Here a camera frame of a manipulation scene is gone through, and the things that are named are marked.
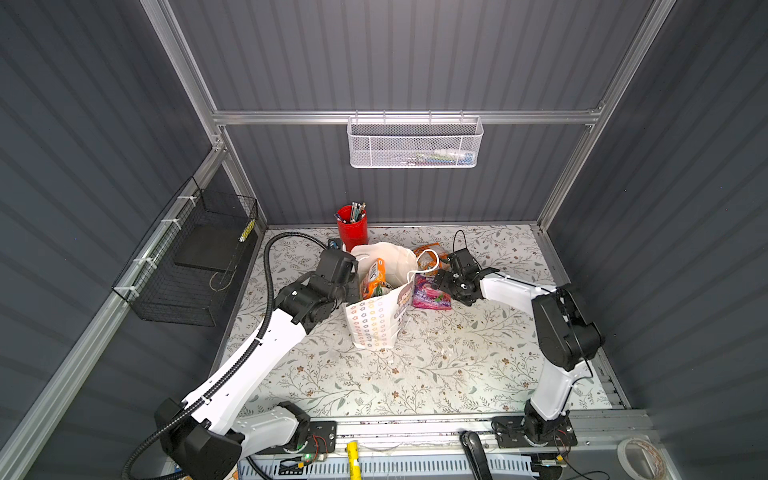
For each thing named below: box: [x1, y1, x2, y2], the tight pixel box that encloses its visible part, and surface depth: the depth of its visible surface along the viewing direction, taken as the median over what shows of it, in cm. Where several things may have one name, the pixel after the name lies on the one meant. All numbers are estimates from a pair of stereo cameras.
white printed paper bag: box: [344, 242, 439, 349], surface depth 80 cm
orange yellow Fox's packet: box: [360, 258, 393, 299], surface depth 79 cm
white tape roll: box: [617, 438, 666, 480], surface depth 72 cm
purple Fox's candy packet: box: [412, 273, 452, 310], surface depth 98 cm
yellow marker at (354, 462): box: [347, 440, 361, 480], surface depth 71 cm
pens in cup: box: [334, 201, 367, 223], surface depth 107 cm
